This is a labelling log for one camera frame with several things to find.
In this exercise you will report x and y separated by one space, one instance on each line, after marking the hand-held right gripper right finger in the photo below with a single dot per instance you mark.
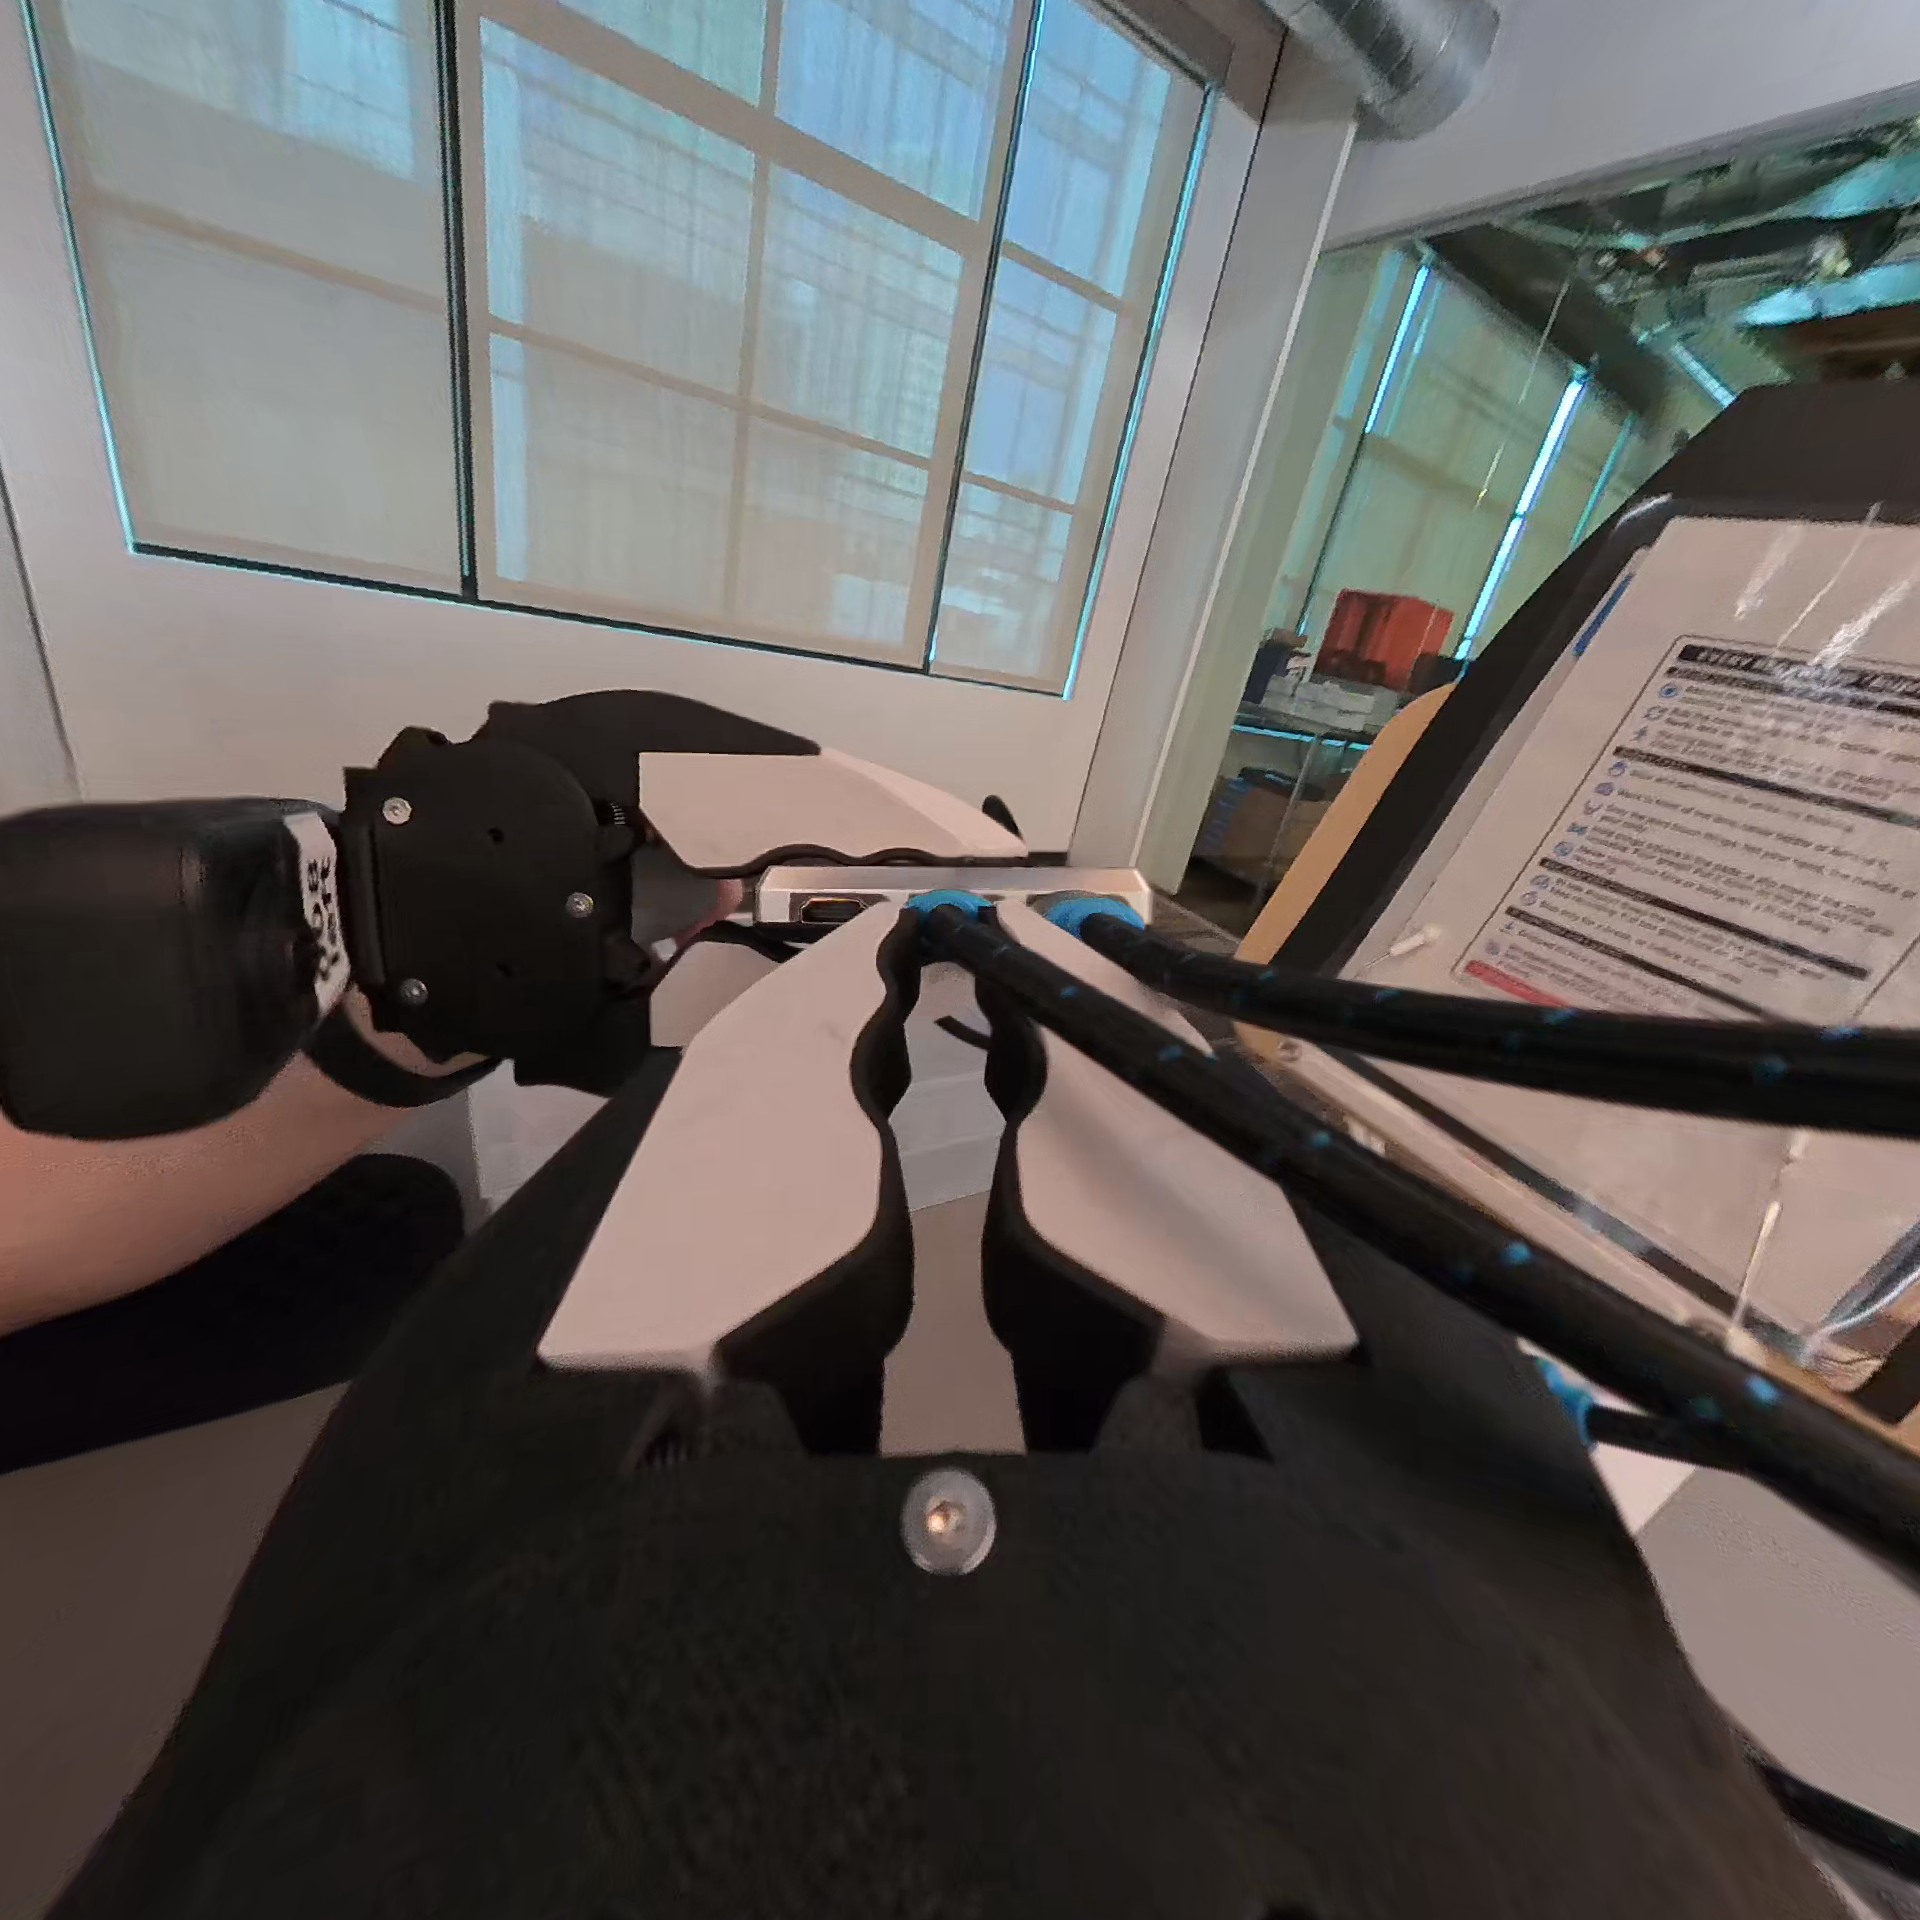
1172 1244

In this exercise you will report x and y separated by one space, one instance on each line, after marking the laminated instruction sheet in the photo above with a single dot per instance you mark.
1724 809

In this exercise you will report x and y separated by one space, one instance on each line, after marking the silver black hdmi switch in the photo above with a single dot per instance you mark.
780 901

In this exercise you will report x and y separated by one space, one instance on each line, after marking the silver ceiling duct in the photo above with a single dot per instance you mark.
1396 61

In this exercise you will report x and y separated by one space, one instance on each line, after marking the red storage crate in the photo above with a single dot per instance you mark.
1382 639

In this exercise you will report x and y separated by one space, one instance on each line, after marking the black wrist band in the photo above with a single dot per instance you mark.
389 1073

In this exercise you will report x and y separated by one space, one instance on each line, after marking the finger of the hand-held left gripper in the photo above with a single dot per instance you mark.
810 802
692 901

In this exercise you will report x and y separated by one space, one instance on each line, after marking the glass partition window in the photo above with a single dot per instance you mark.
1442 450

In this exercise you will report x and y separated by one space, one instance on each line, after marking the person's left forearm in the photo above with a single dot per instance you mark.
119 1215

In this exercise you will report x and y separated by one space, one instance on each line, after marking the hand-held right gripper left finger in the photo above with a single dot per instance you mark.
720 1185

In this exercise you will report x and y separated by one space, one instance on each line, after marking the large paned window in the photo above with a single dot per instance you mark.
300 375

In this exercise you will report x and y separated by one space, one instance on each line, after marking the person's dark clothing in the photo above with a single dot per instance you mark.
224 1320

